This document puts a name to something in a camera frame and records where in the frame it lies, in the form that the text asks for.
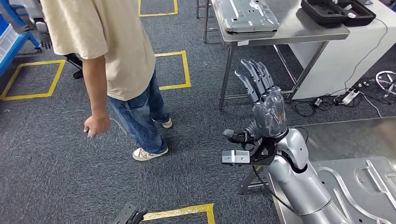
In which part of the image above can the white power strip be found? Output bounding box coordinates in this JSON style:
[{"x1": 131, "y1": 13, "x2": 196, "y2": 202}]
[{"x1": 341, "y1": 89, "x2": 361, "y2": 105}]

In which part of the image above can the person's hand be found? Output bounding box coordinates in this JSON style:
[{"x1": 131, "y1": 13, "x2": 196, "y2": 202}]
[{"x1": 83, "y1": 113, "x2": 111, "y2": 139}]

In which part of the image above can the blue plastic bin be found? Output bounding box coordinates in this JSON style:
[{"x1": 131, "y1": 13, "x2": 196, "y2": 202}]
[{"x1": 0, "y1": 14, "x2": 10, "y2": 35}]

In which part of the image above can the thin black cable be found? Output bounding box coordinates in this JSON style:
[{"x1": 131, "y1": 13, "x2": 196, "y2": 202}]
[{"x1": 342, "y1": 17, "x2": 389, "y2": 94}]

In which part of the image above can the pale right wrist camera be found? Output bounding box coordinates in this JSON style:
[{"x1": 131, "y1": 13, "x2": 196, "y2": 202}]
[{"x1": 221, "y1": 150, "x2": 251, "y2": 165}]

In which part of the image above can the white power cable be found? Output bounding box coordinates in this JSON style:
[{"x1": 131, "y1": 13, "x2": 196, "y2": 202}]
[{"x1": 358, "y1": 91, "x2": 383, "y2": 119}]

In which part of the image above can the black open equipment case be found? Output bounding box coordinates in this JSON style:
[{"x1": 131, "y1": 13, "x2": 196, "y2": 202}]
[{"x1": 301, "y1": 0, "x2": 377, "y2": 28}]

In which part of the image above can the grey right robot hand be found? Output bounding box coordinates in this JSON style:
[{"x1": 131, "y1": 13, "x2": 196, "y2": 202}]
[{"x1": 222, "y1": 58, "x2": 289, "y2": 145}]

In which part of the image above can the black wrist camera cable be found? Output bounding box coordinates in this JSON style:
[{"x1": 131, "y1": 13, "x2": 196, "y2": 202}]
[{"x1": 252, "y1": 165, "x2": 301, "y2": 216}]

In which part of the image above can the black round stool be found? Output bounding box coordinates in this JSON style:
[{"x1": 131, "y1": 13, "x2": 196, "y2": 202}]
[{"x1": 375, "y1": 70, "x2": 396, "y2": 96}]

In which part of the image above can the black floor cable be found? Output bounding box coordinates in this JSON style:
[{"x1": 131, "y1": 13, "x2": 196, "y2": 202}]
[{"x1": 290, "y1": 98, "x2": 343, "y2": 118}]

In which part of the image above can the black humanoid robot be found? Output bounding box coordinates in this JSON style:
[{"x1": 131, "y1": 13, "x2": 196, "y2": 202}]
[{"x1": 64, "y1": 53, "x2": 84, "y2": 80}]

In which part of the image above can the white plastic bin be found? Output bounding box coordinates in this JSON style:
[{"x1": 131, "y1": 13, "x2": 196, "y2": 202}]
[{"x1": 0, "y1": 24, "x2": 20, "y2": 63}]

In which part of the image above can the stainless steel table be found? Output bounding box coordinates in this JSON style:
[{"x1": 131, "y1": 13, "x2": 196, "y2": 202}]
[{"x1": 196, "y1": 0, "x2": 351, "y2": 111}]

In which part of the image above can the white cabinet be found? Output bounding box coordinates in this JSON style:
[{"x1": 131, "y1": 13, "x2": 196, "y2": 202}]
[{"x1": 288, "y1": 0, "x2": 396, "y2": 100}]

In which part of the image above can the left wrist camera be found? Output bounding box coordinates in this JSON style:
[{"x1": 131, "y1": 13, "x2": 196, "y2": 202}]
[{"x1": 112, "y1": 202, "x2": 139, "y2": 224}]

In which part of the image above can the blue metal shelf rack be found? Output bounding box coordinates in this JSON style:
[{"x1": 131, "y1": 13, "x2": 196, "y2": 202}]
[{"x1": 0, "y1": 0, "x2": 42, "y2": 77}]

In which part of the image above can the stainless steel workbench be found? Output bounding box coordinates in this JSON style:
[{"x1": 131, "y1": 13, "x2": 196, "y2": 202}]
[{"x1": 237, "y1": 116, "x2": 396, "y2": 224}]

